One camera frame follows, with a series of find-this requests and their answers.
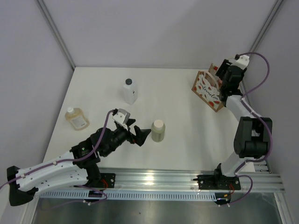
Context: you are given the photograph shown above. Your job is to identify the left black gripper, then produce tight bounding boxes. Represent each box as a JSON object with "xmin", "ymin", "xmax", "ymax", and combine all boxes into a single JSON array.
[{"xmin": 102, "ymin": 119, "xmax": 150, "ymax": 157}]

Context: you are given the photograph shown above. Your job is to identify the olive bottle beige cap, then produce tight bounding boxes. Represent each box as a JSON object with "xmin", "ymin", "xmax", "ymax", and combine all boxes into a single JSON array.
[{"xmin": 151, "ymin": 119, "xmax": 165, "ymax": 142}]

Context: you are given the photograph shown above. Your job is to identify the white bottle black cap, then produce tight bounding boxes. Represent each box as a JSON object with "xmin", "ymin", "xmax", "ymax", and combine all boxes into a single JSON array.
[{"xmin": 122, "ymin": 78, "xmax": 138, "ymax": 105}]

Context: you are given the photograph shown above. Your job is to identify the amber soap bottle white cap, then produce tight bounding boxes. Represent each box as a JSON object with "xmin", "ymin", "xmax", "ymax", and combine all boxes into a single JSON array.
[{"xmin": 65, "ymin": 107, "xmax": 90, "ymax": 131}]

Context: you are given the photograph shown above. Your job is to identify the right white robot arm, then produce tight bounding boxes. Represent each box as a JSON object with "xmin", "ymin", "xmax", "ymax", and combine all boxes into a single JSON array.
[{"xmin": 213, "ymin": 55, "xmax": 272, "ymax": 189}]

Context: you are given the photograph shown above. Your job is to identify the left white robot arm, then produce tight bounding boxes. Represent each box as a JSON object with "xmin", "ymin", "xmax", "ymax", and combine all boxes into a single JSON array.
[{"xmin": 7, "ymin": 124, "xmax": 151, "ymax": 206}]

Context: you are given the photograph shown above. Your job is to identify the watermelon canvas bag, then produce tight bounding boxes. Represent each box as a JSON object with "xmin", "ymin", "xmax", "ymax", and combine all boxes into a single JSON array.
[{"xmin": 192, "ymin": 63, "xmax": 223, "ymax": 112}]

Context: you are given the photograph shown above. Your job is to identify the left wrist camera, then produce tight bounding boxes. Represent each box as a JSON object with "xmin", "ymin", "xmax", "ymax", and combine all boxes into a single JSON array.
[{"xmin": 112, "ymin": 108, "xmax": 130, "ymax": 131}]

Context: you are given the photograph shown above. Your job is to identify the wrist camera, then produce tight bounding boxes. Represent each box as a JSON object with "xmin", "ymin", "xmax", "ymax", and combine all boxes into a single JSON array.
[
  {"xmin": 228, "ymin": 55, "xmax": 249, "ymax": 70},
  {"xmin": 112, "ymin": 108, "xmax": 130, "ymax": 131}
]

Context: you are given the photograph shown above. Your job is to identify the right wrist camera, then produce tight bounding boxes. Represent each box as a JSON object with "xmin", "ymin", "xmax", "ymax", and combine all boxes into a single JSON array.
[{"xmin": 228, "ymin": 55, "xmax": 249, "ymax": 70}]

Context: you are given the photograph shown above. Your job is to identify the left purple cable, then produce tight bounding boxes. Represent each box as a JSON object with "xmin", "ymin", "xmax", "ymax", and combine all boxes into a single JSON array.
[{"xmin": 0, "ymin": 109, "xmax": 117, "ymax": 189}]

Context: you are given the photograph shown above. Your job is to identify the purple cable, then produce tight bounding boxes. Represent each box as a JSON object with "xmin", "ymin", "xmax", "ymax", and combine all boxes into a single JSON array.
[
  {"xmin": 233, "ymin": 52, "xmax": 274, "ymax": 178},
  {"xmin": 0, "ymin": 109, "xmax": 117, "ymax": 189}
]

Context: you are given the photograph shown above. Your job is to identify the right aluminium frame post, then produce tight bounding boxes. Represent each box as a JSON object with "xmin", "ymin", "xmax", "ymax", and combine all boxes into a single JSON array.
[{"xmin": 249, "ymin": 0, "xmax": 287, "ymax": 52}]

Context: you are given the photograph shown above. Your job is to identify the aluminium frame post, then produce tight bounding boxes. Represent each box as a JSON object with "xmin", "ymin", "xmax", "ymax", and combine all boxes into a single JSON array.
[
  {"xmin": 249, "ymin": 0, "xmax": 287, "ymax": 52},
  {"xmin": 35, "ymin": 0, "xmax": 76, "ymax": 71}
]

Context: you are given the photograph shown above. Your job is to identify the white slotted cable duct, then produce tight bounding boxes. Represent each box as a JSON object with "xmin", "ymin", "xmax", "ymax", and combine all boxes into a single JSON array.
[{"xmin": 40, "ymin": 189, "xmax": 228, "ymax": 202}]

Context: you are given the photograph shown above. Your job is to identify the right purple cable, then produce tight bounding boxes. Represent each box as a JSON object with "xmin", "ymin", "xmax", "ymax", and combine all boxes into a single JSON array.
[{"xmin": 233, "ymin": 52, "xmax": 274, "ymax": 178}]

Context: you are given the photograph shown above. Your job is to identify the left aluminium frame post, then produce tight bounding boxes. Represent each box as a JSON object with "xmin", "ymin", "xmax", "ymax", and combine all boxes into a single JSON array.
[{"xmin": 35, "ymin": 0, "xmax": 76, "ymax": 71}]

